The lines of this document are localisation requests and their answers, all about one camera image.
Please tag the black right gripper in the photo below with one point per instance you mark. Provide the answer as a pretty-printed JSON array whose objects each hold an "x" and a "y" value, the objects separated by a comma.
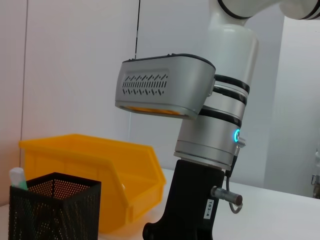
[{"x": 190, "y": 200}]

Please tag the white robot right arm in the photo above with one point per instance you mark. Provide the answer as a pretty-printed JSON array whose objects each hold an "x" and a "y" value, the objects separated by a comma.
[{"x": 232, "y": 50}]

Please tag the right gripper silver connector plug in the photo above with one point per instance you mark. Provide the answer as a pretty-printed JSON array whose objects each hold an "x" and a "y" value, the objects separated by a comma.
[{"x": 225, "y": 193}]

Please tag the green utility knife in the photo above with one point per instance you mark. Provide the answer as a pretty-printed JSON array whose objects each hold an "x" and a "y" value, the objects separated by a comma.
[{"x": 17, "y": 177}]

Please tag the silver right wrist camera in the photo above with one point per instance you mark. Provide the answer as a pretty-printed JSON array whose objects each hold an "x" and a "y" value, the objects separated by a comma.
[{"x": 162, "y": 85}]

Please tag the black mesh pen holder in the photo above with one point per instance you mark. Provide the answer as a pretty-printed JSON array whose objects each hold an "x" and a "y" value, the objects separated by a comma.
[{"x": 55, "y": 212}]

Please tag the yellow plastic bin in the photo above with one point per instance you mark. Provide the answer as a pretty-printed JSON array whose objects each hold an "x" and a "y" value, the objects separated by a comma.
[{"x": 87, "y": 155}]

